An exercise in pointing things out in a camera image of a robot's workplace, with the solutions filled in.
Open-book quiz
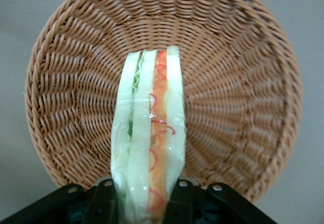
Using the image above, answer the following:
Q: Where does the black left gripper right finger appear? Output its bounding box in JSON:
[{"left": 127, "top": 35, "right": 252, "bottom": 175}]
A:
[{"left": 167, "top": 177, "right": 276, "bottom": 224}]

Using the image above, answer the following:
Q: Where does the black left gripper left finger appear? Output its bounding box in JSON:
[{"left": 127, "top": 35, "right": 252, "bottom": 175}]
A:
[{"left": 0, "top": 177, "right": 120, "bottom": 224}]

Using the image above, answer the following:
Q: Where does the triangle sandwich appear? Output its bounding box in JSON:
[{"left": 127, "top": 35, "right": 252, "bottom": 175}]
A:
[{"left": 110, "top": 46, "right": 187, "bottom": 224}]

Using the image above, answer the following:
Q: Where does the round brown wicker basket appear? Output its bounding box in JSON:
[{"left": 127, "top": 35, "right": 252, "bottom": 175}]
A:
[{"left": 24, "top": 0, "right": 303, "bottom": 205}]

